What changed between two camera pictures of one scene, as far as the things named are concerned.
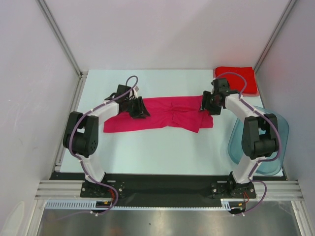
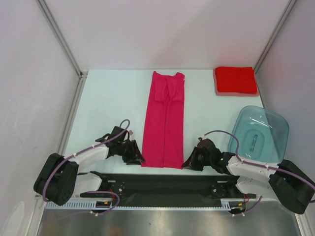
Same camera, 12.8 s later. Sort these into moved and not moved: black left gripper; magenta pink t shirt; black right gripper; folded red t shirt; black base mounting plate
Moved: black left gripper; magenta pink t shirt; black right gripper
Not moved: black base mounting plate; folded red t shirt
